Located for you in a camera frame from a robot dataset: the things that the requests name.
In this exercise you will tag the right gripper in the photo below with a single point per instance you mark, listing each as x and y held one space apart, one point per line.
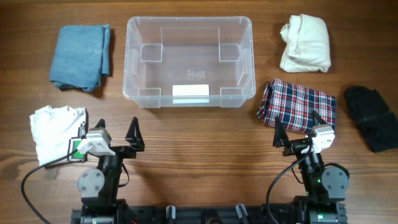
282 137

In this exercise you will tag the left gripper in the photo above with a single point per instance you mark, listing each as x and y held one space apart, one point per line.
136 142

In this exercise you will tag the plaid shirt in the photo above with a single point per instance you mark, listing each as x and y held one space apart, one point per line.
293 105

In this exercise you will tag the white t-shirt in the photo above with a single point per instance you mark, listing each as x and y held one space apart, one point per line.
55 129

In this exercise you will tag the cream cloth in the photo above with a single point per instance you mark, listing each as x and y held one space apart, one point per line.
307 45

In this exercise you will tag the black garment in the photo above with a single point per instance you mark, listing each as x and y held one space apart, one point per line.
373 118

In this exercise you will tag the blue denim jeans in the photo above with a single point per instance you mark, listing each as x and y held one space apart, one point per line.
81 57

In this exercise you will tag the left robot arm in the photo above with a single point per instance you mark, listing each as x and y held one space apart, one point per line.
99 186

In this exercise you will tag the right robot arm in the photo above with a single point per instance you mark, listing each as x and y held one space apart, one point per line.
325 184

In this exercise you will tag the white label in bin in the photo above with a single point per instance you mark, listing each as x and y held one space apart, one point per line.
190 90

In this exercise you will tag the clear plastic storage bin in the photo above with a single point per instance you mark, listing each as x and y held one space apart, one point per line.
165 51

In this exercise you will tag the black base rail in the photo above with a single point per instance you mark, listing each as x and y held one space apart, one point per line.
205 214

